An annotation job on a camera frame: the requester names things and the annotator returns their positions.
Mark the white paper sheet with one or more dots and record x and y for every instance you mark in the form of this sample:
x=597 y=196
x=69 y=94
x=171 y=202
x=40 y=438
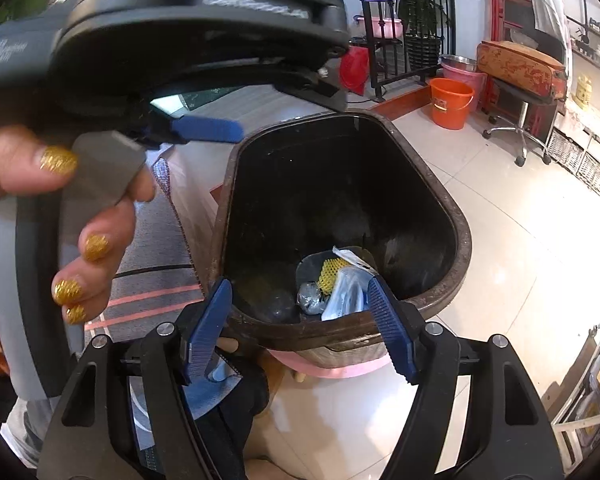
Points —
x=352 y=257

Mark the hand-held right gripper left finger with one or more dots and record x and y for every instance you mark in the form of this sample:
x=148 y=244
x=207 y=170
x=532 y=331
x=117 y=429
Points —
x=207 y=330

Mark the pink round stool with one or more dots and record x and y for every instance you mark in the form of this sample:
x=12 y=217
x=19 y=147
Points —
x=330 y=370

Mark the white face mask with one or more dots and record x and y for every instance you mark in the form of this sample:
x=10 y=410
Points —
x=345 y=295

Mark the red bag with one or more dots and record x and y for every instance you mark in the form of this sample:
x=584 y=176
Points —
x=354 y=70

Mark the yellow bottle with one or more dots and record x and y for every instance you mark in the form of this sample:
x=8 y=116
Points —
x=583 y=92

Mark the orange bucket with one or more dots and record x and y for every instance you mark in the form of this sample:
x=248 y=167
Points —
x=450 y=105

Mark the pink basin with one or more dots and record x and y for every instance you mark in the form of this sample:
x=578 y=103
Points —
x=380 y=27

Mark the table with lace cloth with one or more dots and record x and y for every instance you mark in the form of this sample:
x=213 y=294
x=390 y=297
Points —
x=595 y=117

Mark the dark brown trash bin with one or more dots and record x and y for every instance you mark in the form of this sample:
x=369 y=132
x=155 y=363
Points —
x=330 y=170

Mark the person's left hand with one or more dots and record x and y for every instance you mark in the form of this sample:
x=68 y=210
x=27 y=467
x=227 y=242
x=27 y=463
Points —
x=20 y=160

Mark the orange patterned case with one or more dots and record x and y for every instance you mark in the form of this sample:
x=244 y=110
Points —
x=522 y=67

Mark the blue striped blanket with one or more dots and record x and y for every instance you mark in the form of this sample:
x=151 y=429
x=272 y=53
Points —
x=150 y=240

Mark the chrome swivel stool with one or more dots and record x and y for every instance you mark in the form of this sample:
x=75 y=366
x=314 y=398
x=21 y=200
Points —
x=522 y=115

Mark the red ladder shelf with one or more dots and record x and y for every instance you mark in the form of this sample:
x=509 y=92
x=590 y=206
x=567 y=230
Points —
x=495 y=10

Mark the white storage baskets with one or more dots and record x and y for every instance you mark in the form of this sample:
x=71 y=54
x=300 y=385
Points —
x=580 y=160

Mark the white standing banner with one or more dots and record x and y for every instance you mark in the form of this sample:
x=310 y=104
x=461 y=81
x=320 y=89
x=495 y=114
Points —
x=547 y=0

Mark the metal basin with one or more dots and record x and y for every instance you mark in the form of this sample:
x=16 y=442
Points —
x=459 y=62

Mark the white rack with boxes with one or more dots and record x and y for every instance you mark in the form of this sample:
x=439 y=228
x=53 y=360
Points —
x=595 y=385

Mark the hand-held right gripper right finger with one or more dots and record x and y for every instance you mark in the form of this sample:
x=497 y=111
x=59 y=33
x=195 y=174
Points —
x=390 y=335

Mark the yellow foam fruit net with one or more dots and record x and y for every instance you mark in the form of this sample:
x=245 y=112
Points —
x=330 y=272

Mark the pink bucket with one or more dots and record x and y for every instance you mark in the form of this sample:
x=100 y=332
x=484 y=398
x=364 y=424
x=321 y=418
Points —
x=477 y=85

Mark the wooden wall shelves with cosmetics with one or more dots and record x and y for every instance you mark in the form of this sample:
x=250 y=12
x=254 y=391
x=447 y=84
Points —
x=597 y=35

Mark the black wicker planter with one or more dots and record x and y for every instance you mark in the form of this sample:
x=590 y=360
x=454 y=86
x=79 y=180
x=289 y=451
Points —
x=422 y=50

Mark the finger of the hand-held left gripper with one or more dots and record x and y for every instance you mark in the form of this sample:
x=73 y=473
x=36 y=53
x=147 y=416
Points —
x=320 y=90
x=210 y=130

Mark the black and white wrapper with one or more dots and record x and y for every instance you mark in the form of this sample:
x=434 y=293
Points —
x=308 y=297

